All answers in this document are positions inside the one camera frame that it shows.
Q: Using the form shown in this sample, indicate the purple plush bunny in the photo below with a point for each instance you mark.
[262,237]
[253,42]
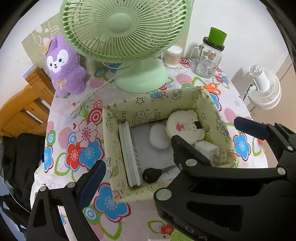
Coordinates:
[63,67]

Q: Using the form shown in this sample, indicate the cotton swab container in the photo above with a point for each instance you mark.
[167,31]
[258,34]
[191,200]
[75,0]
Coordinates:
[173,56]

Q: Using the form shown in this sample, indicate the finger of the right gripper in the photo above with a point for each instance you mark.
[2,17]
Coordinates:
[210,203]
[280,139]

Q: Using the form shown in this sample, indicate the white 45W charger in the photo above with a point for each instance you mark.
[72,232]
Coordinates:
[159,237]

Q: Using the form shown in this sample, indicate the orange handled scissors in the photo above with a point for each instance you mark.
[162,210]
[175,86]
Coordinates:
[212,88]

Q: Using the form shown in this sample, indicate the black car key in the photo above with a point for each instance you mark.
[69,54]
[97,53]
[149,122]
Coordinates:
[153,175]

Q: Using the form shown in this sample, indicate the black clothing on chair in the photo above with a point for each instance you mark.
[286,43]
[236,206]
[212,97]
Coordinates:
[20,158]

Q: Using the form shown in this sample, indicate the white small adapter cube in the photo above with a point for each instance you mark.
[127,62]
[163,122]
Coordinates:
[208,149]

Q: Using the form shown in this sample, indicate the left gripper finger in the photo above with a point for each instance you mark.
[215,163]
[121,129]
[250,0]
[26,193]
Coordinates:
[45,222]

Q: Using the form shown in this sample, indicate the cream bear compact mirror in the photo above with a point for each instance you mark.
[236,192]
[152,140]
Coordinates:
[185,123]

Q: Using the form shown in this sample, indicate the glass mason jar mug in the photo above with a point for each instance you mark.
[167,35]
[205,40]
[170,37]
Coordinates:
[205,60]

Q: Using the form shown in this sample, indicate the green desk fan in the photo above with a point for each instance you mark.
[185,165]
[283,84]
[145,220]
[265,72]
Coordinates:
[148,76]

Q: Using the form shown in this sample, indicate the white standing fan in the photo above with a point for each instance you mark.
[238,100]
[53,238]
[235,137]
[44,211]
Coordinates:
[265,91]

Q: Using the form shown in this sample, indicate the green cup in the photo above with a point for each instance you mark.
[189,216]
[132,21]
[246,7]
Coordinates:
[216,36]

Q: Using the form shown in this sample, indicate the white printed tote bag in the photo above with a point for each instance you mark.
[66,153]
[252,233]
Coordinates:
[40,179]

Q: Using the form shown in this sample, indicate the floral tablecloth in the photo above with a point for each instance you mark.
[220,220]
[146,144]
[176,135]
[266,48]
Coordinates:
[74,141]

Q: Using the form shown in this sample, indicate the yellow patterned storage box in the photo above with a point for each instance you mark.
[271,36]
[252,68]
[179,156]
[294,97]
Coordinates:
[137,138]

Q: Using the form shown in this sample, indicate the wooden chair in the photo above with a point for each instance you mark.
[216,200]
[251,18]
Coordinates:
[28,110]

